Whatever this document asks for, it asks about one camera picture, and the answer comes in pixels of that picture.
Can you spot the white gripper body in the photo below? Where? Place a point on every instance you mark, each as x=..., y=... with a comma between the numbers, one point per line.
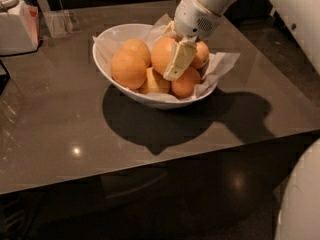
x=192, y=19

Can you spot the clear acrylic sign holder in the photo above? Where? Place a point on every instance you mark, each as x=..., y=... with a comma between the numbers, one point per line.
x=59, y=23

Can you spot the pale yellow bottom orange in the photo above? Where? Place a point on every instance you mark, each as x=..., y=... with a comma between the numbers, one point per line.
x=154, y=83

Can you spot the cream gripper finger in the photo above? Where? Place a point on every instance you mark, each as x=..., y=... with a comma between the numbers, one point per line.
x=170, y=32
x=182, y=56

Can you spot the black object at left edge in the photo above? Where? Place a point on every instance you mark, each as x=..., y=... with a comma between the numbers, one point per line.
x=4, y=77

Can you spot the white ceramic bowl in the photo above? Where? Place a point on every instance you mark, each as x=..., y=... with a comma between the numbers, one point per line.
x=110, y=37

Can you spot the white jar with lid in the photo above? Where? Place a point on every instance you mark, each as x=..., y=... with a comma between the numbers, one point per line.
x=19, y=27

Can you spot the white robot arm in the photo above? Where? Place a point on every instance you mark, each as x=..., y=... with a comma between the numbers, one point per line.
x=301, y=17

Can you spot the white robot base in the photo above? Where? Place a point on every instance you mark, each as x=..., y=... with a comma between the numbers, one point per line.
x=299, y=214

